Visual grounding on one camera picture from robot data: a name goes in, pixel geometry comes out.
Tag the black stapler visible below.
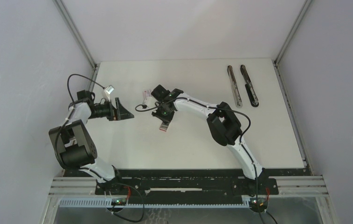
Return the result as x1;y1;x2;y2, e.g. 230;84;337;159
240;64;259;107

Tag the silver black staple remover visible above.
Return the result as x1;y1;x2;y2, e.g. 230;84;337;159
227;65;242;108

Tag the left controller board with wires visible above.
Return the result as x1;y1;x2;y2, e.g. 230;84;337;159
106;183;145;223

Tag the right controller board with wires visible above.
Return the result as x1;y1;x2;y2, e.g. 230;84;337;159
249;187;278;224

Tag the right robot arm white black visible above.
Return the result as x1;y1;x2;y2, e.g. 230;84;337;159
151;84;267;194

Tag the staple box tray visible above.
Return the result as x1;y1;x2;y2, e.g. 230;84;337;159
159;122;170;132

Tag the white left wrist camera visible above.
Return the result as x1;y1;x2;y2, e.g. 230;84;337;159
102;85;114;102

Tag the red white staple box sleeve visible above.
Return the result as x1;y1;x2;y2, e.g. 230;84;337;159
143;89;152;98

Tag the white cable duct strip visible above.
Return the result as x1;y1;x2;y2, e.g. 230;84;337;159
59;197;251;208

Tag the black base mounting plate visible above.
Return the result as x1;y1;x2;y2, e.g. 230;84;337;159
95;168;279;205

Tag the controller board with wires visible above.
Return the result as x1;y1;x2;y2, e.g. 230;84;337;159
106;183;145;223
249;187;278;224

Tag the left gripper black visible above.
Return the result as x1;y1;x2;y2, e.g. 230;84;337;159
88;98;134;122

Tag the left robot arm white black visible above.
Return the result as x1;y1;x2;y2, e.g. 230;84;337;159
48;90;134;195

